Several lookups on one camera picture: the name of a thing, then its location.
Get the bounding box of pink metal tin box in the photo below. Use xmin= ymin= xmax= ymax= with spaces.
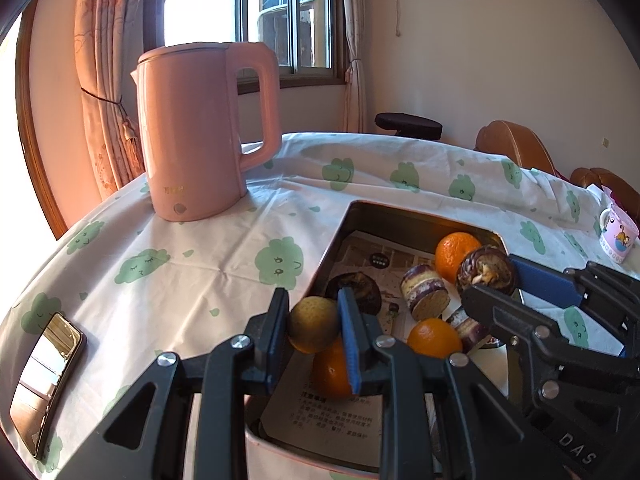
xmin=245 ymin=200 xmax=506 ymax=476

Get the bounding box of pink cartoon cup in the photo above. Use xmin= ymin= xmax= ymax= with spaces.
xmin=598 ymin=199 xmax=640 ymax=264

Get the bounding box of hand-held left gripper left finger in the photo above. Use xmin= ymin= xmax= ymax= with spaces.
xmin=65 ymin=287 xmax=291 ymax=480

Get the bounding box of wide pink curtain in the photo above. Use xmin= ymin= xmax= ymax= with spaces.
xmin=74 ymin=0 xmax=156 ymax=201

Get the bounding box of black smartphone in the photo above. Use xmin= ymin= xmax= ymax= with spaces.
xmin=9 ymin=311 xmax=87 ymax=459

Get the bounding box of white tablecloth green cloud print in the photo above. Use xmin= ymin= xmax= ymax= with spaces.
xmin=0 ymin=131 xmax=640 ymax=480

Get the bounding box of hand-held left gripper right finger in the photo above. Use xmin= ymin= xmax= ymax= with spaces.
xmin=336 ymin=286 xmax=553 ymax=480

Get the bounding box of curtain tieback tassel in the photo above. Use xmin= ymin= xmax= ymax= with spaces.
xmin=80 ymin=87 xmax=138 ymax=153

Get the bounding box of dark round stool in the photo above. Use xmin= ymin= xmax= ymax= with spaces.
xmin=375 ymin=112 xmax=444 ymax=141

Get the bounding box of dark framed window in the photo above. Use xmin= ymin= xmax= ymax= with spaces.
xmin=142 ymin=0 xmax=351 ymax=96

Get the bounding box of small yellowish round fruit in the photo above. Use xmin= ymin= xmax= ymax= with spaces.
xmin=287 ymin=296 xmax=341 ymax=354

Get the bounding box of brown mushroom-like piece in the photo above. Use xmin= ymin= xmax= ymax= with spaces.
xmin=447 ymin=307 xmax=491 ymax=353

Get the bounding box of brown leather chair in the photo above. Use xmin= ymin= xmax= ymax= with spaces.
xmin=474 ymin=120 xmax=558 ymax=176

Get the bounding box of pink electric kettle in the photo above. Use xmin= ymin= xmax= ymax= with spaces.
xmin=130 ymin=41 xmax=281 ymax=222

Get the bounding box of narrow pink curtain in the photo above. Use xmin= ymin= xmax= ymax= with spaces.
xmin=340 ymin=0 xmax=368 ymax=133

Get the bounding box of printed paper sheet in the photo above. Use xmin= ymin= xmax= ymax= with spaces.
xmin=260 ymin=230 xmax=441 ymax=468

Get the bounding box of wrinkled dark passion fruit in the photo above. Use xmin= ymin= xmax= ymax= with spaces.
xmin=325 ymin=271 xmax=383 ymax=317
xmin=456 ymin=245 xmax=517 ymax=297

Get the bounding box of orange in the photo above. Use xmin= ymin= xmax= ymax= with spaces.
xmin=311 ymin=337 xmax=353 ymax=400
xmin=434 ymin=231 xmax=483 ymax=286
xmin=406 ymin=317 xmax=464 ymax=359

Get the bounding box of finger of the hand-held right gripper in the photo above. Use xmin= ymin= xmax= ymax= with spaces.
xmin=509 ymin=254 xmax=640 ymax=359
xmin=460 ymin=284 xmax=628 ymax=412

